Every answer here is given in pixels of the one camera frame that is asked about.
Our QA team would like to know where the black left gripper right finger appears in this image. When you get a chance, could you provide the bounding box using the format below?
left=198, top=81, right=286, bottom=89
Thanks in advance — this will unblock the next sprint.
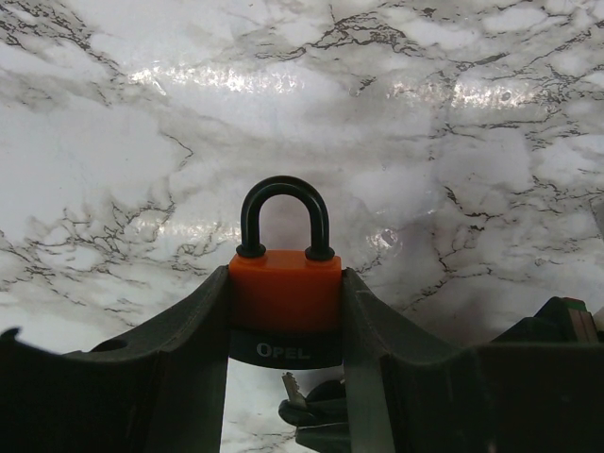
left=342, top=269, right=603, bottom=452

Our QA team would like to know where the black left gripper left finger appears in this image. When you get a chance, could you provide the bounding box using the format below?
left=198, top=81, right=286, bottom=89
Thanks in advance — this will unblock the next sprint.
left=1, top=267, right=229, bottom=452

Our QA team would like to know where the black-headed key bunch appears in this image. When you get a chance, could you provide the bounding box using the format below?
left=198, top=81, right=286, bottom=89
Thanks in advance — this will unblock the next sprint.
left=277, top=372, right=352, bottom=453

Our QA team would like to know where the orange black Opel padlock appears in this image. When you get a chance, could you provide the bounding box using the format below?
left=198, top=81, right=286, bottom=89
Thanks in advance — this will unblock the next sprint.
left=228, top=176, right=343, bottom=370

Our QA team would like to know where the small black box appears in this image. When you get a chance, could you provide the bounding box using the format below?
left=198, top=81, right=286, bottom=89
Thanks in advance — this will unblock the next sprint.
left=494, top=296, right=603, bottom=344

